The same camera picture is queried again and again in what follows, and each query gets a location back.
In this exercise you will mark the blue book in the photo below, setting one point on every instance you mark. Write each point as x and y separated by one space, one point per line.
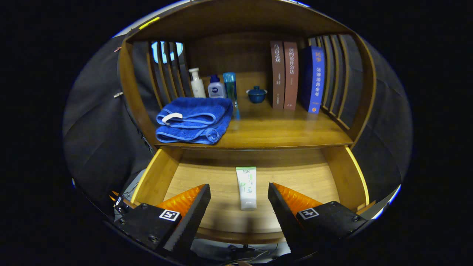
314 77

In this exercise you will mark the wooden drawer with black knob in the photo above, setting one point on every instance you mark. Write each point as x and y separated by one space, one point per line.
207 177

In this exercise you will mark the silver backdrop clip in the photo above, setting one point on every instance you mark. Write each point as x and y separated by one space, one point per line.
118 94

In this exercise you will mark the brown book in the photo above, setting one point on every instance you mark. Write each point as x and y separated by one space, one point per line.
291 74
278 74

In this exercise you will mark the white green cream tube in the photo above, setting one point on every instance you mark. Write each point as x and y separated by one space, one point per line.
247 188

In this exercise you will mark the teal transparent bottle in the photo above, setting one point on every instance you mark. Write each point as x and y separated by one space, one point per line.
230 88

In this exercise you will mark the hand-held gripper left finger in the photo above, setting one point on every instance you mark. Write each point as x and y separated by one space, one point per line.
188 221

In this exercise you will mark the wooden cabinet with shelf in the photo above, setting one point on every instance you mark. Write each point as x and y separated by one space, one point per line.
236 22

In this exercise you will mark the wooden countertop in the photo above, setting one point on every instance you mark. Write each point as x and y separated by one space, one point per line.
281 127

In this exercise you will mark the folded blue towel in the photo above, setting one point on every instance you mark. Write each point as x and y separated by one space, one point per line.
192 118

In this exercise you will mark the blue lidded teacup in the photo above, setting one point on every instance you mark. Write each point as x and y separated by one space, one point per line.
256 95

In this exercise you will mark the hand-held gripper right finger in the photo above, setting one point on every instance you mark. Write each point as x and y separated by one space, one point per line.
286 221

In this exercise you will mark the white lotion bottle blue cap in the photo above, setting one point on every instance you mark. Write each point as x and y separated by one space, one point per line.
216 89

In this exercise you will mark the white pump bottle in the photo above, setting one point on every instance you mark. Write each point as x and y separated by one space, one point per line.
197 87

